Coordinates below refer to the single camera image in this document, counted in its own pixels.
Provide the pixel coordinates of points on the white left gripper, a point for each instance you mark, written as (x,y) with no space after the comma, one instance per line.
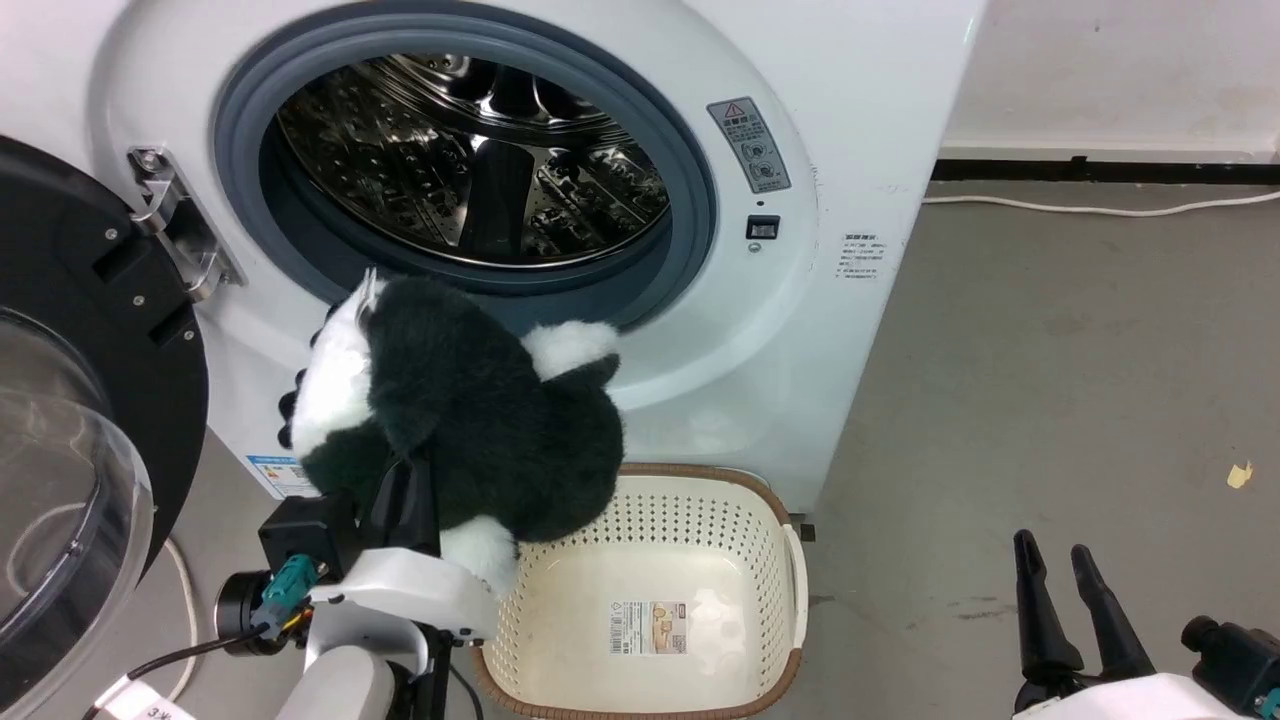
(410,590)

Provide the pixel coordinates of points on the black and white plush toy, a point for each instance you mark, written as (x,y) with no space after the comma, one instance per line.
(480,420)

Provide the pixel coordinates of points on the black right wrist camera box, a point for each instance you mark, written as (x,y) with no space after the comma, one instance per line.
(1235,660)

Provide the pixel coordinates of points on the grey warning sticker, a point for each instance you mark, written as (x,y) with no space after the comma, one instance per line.
(752,145)

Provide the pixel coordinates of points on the blue energy label sticker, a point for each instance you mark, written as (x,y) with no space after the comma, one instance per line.
(280,476)

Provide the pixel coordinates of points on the cream perforated laundry basket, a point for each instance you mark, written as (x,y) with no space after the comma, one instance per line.
(690,570)

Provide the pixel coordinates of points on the steel washer drum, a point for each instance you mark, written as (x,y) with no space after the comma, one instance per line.
(450,150)

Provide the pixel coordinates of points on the grey rubber door gasket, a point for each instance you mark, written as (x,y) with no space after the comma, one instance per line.
(690,200)

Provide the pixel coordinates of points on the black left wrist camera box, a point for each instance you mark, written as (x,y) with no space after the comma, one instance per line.
(305,535)

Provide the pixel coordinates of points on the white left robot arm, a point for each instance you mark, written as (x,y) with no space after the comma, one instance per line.
(345,685)

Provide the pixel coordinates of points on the yellow paper scrap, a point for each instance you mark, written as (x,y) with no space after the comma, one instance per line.
(1240,474)

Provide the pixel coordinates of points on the paper product label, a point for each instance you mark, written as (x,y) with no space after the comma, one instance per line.
(648,627)

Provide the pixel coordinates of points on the white front-load washing machine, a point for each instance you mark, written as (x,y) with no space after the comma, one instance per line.
(860,120)

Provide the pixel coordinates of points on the black round washer door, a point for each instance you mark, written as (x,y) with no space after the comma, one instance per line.
(60,330)

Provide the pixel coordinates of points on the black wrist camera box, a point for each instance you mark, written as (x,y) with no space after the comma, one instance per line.
(1235,660)
(305,535)

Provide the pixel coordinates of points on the black door latch socket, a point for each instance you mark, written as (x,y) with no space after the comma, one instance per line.
(762,228)

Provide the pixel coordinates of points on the metal door hinge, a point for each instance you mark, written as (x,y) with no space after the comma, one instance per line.
(180,225)

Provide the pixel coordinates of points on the white text label sticker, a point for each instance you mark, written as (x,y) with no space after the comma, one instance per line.
(862,256)

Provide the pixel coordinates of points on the black baseboard strip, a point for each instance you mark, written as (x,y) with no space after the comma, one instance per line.
(1100,170)

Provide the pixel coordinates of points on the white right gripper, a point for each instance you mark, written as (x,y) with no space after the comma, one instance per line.
(1130,700)

